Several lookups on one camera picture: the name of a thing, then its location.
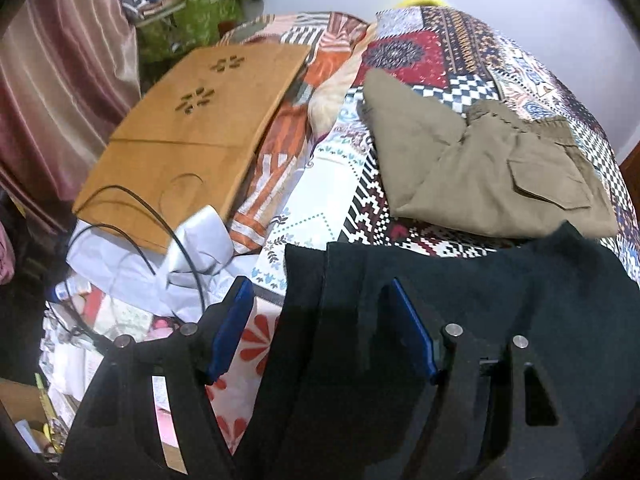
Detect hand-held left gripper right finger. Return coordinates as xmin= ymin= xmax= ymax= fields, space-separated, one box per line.
xmin=389 ymin=277 xmax=633 ymax=480

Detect patchwork printed bed sheet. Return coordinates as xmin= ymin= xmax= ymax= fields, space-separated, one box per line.
xmin=207 ymin=4 xmax=640 ymax=461

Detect black pants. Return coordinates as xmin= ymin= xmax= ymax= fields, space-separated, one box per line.
xmin=244 ymin=221 xmax=640 ymax=480

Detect wooden headboard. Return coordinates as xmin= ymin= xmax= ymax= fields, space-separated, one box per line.
xmin=617 ymin=146 xmax=640 ymax=192

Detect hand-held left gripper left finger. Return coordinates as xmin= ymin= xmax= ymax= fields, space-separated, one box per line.
xmin=59 ymin=276 xmax=257 ymax=480

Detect black cable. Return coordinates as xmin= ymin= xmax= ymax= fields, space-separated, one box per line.
xmin=64 ymin=185 xmax=209 ymax=333

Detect pink striped curtain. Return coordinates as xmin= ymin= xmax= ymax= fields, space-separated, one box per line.
xmin=0 ymin=0 xmax=143 ymax=233

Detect small plastic bottle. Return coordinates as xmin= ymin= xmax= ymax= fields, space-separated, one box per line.
xmin=52 ymin=280 xmax=94 ymax=304

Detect green patterned bag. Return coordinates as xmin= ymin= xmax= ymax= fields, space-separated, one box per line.
xmin=135 ymin=0 xmax=246 ymax=64

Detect orange striped cloth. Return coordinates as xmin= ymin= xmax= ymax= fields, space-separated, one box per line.
xmin=227 ymin=12 xmax=373 ymax=256

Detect wooden lap table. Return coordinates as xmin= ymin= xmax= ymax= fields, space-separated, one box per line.
xmin=72 ymin=42 xmax=313 ymax=257

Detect white crumpled cloth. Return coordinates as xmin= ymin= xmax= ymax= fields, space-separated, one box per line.
xmin=65 ymin=205 xmax=237 ymax=322

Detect khaki pants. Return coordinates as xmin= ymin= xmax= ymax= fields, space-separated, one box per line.
xmin=360 ymin=67 xmax=619 ymax=239

